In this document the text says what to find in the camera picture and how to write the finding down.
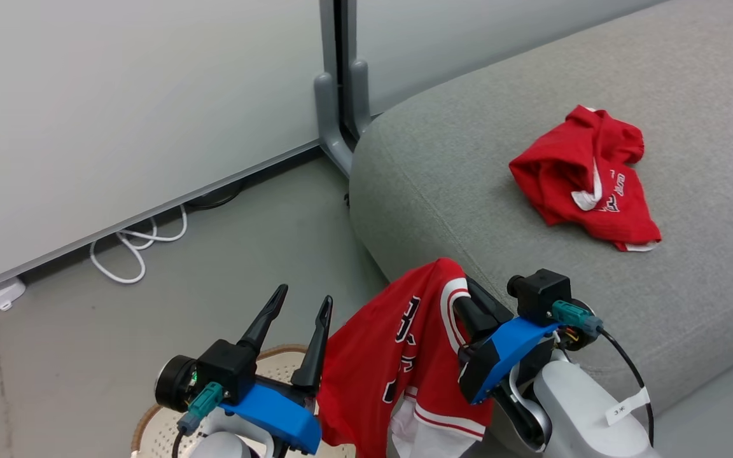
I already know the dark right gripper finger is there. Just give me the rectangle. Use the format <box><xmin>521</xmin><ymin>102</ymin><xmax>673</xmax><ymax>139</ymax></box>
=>
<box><xmin>453</xmin><ymin>296</ymin><xmax>501</xmax><ymax>347</ymax></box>
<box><xmin>466</xmin><ymin>278</ymin><xmax>513</xmax><ymax>326</ymax></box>

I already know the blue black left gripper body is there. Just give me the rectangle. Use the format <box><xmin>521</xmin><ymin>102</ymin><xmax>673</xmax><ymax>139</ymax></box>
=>
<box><xmin>220</xmin><ymin>380</ymin><xmax>323</xmax><ymax>455</ymax></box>

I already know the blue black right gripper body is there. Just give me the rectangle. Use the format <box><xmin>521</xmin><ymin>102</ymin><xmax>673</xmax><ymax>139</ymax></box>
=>
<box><xmin>459</xmin><ymin>316</ymin><xmax>561</xmax><ymax>405</ymax></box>

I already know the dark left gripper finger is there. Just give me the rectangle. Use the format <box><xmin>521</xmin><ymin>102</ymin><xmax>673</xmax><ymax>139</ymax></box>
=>
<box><xmin>237</xmin><ymin>284</ymin><xmax>289</xmax><ymax>354</ymax></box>
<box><xmin>291</xmin><ymin>296</ymin><xmax>333</xmax><ymax>392</ymax></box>

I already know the red basketball jersey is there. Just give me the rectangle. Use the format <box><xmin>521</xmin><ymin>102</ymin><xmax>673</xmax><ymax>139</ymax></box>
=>
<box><xmin>317</xmin><ymin>258</ymin><xmax>494</xmax><ymax>458</ymax></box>

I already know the plain red t-shirt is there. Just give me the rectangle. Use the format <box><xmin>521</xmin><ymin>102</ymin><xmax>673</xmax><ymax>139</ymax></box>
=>
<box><xmin>509</xmin><ymin>106</ymin><xmax>662</xmax><ymax>252</ymax></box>

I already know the white perforated laundry basket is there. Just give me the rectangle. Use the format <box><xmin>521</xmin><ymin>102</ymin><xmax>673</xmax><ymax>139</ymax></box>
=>
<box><xmin>131</xmin><ymin>345</ymin><xmax>358</xmax><ymax>458</ymax></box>

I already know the grey fabric sofa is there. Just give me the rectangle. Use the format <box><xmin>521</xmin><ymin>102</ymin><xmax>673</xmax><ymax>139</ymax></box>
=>
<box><xmin>349</xmin><ymin>0</ymin><xmax>733</xmax><ymax>440</ymax></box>

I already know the grey partition foot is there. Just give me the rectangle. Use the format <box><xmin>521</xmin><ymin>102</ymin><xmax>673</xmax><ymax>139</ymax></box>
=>
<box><xmin>314</xmin><ymin>73</ymin><xmax>354</xmax><ymax>176</ymax></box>
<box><xmin>351</xmin><ymin>60</ymin><xmax>372</xmax><ymax>141</ymax></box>

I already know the wide white partition panel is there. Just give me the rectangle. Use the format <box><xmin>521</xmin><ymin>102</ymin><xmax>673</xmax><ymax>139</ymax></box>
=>
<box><xmin>0</xmin><ymin>0</ymin><xmax>324</xmax><ymax>301</ymax></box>

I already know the narrow white partition panel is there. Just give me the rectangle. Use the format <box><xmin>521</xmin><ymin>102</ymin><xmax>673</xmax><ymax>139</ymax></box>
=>
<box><xmin>354</xmin><ymin>0</ymin><xmax>666</xmax><ymax>116</ymax></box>

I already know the green left cable connector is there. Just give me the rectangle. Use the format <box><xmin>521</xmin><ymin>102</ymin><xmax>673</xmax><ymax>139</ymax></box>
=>
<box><xmin>178</xmin><ymin>382</ymin><xmax>224</xmax><ymax>434</ymax></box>

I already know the green cable connector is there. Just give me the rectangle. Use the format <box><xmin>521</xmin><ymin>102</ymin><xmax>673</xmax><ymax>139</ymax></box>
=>
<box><xmin>178</xmin><ymin>382</ymin><xmax>224</xmax><ymax>434</ymax></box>
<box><xmin>552</xmin><ymin>300</ymin><xmax>604</xmax><ymax>337</ymax></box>

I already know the green right cable connector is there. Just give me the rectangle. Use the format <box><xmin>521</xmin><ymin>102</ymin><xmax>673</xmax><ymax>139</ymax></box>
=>
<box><xmin>552</xmin><ymin>300</ymin><xmax>604</xmax><ymax>337</ymax></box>

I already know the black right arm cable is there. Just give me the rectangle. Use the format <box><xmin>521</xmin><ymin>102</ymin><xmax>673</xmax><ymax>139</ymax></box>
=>
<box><xmin>599</xmin><ymin>328</ymin><xmax>655</xmax><ymax>446</ymax></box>

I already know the looped white floor cable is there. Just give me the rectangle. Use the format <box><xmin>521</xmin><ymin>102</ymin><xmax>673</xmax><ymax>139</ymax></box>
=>
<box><xmin>90</xmin><ymin>205</ymin><xmax>188</xmax><ymax>284</ymax></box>

